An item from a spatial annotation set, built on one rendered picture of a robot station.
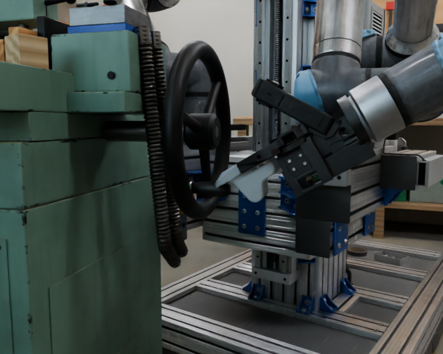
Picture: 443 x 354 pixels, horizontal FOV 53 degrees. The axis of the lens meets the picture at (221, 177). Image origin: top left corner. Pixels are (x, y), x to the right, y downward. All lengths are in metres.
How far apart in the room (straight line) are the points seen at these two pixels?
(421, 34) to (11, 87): 0.84
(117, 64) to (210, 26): 3.60
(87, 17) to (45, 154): 0.22
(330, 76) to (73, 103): 0.38
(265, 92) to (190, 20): 3.80
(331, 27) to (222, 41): 3.51
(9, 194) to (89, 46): 0.25
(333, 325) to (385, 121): 0.96
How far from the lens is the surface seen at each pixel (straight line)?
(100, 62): 0.71
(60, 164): 0.70
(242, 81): 4.10
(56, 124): 0.69
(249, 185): 0.60
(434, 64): 0.58
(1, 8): 0.91
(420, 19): 1.08
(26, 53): 0.68
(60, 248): 0.71
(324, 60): 0.70
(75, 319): 0.77
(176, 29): 4.41
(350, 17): 0.74
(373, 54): 1.16
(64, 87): 0.71
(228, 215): 1.32
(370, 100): 0.57
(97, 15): 0.74
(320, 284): 1.48
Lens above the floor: 0.83
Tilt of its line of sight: 7 degrees down
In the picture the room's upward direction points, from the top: straight up
